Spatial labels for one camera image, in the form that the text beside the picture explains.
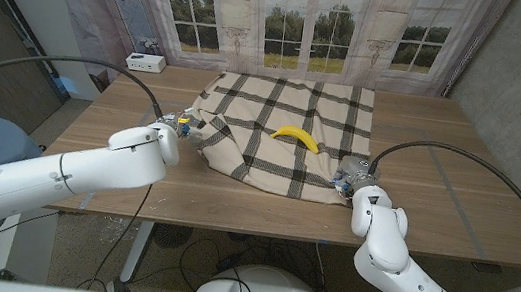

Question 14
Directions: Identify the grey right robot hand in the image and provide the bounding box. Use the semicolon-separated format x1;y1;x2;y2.
330;153;384;203

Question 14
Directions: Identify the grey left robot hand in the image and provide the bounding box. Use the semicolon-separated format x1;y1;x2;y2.
155;107;205;142

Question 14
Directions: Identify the yellow toy banana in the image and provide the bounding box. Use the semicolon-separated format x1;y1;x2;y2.
267;122;323;156

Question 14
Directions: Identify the cream plaid scarf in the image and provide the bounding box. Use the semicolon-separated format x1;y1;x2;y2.
179;65;380;210

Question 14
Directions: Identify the white power strip box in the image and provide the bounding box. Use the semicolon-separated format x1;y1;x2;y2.
123;50;168;75

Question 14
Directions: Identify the white table leg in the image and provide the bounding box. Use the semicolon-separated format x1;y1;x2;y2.
119;218;156;286

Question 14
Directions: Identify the printed window backdrop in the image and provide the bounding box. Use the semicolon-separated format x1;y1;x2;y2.
24;0;513;109

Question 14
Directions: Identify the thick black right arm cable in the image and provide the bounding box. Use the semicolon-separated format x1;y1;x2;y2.
359;133;521;262

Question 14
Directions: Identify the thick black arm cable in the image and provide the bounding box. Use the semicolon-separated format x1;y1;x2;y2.
359;133;521;262
0;46;171;119

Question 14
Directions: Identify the thin black left wrist cable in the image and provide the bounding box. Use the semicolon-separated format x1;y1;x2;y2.
87;178;154;292

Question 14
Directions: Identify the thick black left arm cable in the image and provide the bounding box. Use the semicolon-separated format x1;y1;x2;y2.
0;46;171;119

